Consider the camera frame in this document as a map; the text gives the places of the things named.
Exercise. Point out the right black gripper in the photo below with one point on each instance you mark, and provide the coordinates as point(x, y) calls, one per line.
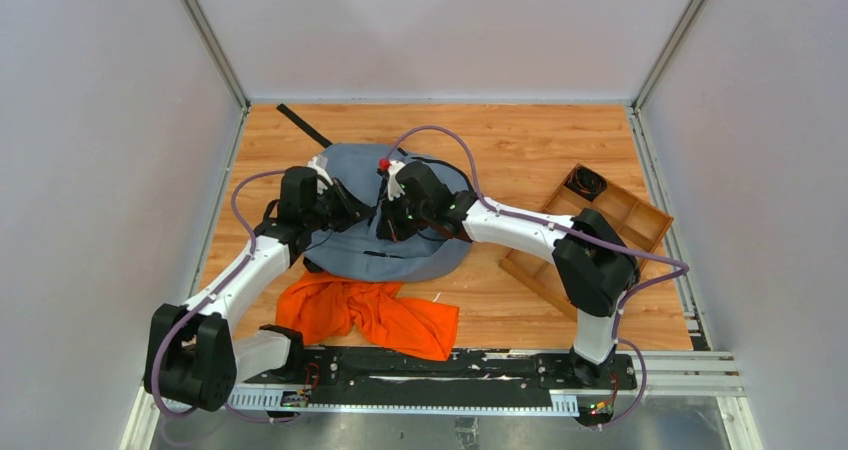
point(390, 229)

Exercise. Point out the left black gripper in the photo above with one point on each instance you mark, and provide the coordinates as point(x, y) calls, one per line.
point(346, 207)

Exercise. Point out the blue grey backpack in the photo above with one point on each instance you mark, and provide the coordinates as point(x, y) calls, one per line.
point(380, 248)

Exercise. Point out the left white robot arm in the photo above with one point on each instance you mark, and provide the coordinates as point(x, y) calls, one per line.
point(193, 361)

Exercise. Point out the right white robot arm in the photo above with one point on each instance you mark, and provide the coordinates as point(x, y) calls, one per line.
point(589, 257)

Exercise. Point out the orange cloth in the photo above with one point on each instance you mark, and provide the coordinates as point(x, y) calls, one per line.
point(321, 306)

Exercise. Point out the wooden compartment tray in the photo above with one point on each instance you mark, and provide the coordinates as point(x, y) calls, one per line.
point(638, 223)

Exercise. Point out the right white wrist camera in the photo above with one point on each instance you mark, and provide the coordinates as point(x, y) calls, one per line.
point(395, 189)

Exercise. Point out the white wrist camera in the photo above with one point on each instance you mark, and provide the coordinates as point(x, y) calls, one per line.
point(395, 189)
point(318, 164)

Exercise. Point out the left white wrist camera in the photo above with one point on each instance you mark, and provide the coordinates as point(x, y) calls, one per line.
point(318, 164)

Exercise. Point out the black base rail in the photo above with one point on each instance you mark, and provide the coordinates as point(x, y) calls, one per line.
point(470, 379)

